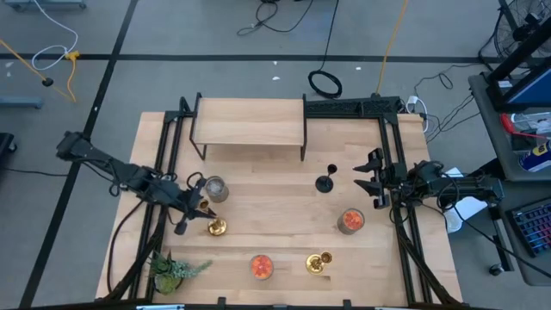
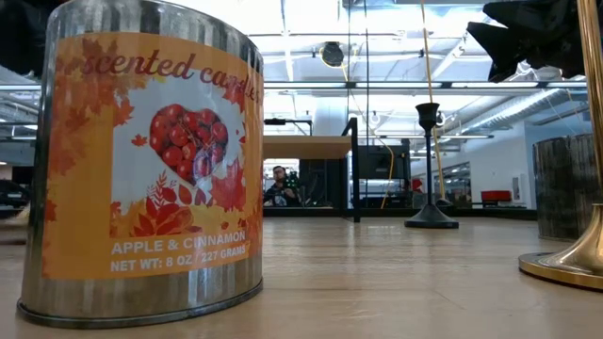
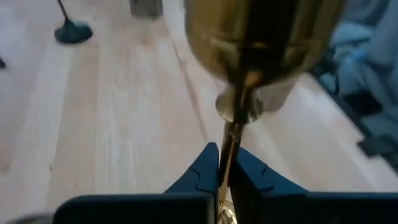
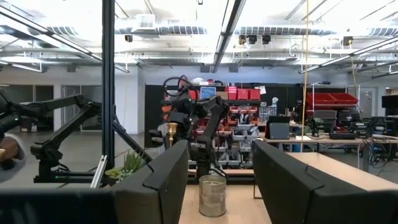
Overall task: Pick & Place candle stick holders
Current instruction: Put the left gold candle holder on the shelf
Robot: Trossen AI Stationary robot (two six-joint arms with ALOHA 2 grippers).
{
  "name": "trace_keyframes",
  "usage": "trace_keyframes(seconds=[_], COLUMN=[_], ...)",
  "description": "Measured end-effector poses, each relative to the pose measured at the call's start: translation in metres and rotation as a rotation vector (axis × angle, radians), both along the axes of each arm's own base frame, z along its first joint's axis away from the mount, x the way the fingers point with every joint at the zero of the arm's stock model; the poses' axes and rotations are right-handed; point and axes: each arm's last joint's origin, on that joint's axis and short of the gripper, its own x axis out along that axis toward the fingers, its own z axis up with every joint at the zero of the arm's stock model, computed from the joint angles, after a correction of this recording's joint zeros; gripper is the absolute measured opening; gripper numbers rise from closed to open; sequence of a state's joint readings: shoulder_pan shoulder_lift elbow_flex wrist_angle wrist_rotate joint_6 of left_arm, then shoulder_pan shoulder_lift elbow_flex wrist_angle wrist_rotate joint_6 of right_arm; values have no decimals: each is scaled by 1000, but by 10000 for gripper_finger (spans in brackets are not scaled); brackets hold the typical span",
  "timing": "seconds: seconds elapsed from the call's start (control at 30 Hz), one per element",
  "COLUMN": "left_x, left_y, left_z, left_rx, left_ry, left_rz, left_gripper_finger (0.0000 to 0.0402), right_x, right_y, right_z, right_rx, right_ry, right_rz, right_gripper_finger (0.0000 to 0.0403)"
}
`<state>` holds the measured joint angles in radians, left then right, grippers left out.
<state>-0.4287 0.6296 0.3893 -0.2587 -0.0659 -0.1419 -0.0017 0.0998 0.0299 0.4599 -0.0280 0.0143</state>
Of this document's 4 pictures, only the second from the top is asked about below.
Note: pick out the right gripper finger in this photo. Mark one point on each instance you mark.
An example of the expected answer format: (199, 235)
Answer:
(516, 14)
(504, 47)

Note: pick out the orange cup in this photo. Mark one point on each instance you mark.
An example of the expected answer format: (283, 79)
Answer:
(141, 188)
(560, 188)

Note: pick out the black candlestick holder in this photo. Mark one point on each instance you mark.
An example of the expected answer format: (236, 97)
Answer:
(429, 216)

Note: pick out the tall gold candlestick holder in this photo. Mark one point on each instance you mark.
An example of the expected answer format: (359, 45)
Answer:
(584, 254)

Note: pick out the red box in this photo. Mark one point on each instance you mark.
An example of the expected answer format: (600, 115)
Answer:
(495, 196)

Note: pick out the black equipment cabinet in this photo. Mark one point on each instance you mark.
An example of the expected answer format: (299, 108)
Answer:
(381, 162)

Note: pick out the person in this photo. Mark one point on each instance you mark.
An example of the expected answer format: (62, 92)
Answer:
(281, 190)

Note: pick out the black table frame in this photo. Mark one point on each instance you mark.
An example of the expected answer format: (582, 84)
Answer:
(471, 213)

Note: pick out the wooden shelf black frame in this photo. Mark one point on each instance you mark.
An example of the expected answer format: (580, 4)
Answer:
(306, 147)

